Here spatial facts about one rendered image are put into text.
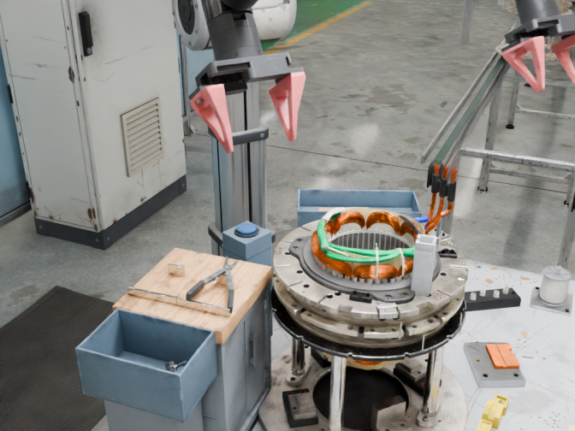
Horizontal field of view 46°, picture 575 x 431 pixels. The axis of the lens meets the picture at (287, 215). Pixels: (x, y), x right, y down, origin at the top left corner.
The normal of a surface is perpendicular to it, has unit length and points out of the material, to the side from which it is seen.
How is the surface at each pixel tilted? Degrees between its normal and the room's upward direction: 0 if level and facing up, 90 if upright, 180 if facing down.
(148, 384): 90
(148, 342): 90
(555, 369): 0
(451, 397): 0
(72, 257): 0
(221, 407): 90
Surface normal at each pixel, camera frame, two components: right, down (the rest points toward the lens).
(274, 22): 0.47, 0.65
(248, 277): 0.00, -0.89
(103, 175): 0.92, 0.18
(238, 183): 0.49, 0.39
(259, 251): 0.72, 0.31
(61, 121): -0.40, 0.41
